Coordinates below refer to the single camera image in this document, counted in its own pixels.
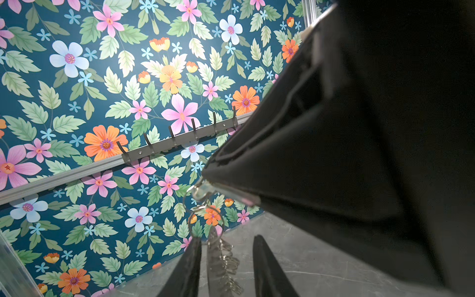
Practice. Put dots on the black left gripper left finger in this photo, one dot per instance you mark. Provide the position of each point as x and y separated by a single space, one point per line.
184 280

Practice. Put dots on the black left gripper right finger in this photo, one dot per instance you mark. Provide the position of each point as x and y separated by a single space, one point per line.
269 277

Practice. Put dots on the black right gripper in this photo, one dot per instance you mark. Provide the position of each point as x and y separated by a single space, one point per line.
367 141

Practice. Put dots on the black hook rack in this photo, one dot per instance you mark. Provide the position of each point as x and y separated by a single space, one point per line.
175 140

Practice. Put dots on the aluminium frame corner post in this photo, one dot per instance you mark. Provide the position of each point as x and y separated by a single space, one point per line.
309 12

